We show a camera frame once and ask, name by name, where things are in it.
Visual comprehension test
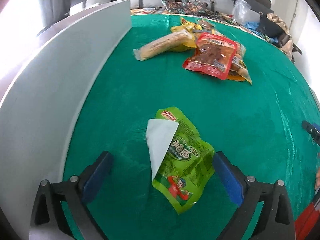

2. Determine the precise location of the clear bread bag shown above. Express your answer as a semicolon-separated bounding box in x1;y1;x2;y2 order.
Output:
227;42;252;85

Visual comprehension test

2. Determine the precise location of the green snack packet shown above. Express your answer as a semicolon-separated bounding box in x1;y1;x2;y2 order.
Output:
146;107;215;213

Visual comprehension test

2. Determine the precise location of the red jerky snack packet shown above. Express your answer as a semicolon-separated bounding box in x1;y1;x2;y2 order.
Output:
183;33;238;80

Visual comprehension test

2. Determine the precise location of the yellow sausage packet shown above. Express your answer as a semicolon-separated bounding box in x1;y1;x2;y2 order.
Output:
170;17;220;52

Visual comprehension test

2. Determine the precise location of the beige wafer bar packet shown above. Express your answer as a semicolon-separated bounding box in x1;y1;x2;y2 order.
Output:
133;29;193;61

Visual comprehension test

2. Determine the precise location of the white storage box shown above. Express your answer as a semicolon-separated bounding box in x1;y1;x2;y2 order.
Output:
1;1;131;239

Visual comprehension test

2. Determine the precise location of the black bag on sofa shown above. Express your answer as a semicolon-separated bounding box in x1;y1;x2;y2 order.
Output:
256;12;285;37

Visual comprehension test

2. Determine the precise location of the clear plastic bag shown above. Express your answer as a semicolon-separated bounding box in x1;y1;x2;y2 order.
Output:
232;0;251;25

